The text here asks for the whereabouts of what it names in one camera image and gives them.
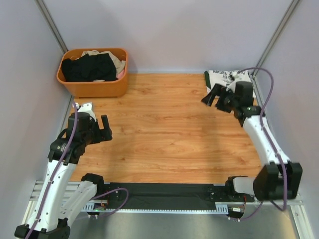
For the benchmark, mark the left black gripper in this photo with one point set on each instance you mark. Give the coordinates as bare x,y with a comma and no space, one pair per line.
103,134

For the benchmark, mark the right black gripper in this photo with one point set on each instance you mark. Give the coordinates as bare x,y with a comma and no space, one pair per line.
208,99

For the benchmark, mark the white green raglan t-shirt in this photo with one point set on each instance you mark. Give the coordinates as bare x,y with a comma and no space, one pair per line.
223,78

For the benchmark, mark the orange plastic laundry basket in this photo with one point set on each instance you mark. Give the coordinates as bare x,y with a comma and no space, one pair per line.
116,88

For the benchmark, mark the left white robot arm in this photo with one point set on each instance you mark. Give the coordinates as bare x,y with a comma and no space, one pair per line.
51,218

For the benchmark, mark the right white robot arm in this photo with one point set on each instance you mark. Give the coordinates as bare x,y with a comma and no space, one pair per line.
266,159

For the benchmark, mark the pink garment in basket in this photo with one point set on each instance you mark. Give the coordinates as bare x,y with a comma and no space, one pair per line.
121,74

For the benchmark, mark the black t-shirt in basket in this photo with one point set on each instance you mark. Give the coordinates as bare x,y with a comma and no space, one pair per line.
89,68

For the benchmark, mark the beige t-shirt in basket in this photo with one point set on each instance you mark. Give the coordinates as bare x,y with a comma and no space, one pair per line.
119,64

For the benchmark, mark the black base mat strip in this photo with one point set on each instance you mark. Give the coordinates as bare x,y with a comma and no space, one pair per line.
166,196

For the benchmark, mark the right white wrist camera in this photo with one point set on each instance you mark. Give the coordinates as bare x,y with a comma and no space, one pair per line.
237,79

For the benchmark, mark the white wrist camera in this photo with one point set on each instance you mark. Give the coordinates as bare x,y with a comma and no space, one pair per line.
86,108
237,79

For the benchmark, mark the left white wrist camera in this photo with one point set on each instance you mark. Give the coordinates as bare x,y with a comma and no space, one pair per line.
86,108

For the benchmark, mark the right aluminium frame post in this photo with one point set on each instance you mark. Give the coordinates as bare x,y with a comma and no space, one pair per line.
278,31

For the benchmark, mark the aluminium frame post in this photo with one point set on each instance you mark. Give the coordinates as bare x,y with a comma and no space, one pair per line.
278,31
52,25

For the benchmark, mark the left aluminium frame post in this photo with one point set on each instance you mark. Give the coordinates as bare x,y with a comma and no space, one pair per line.
52,25

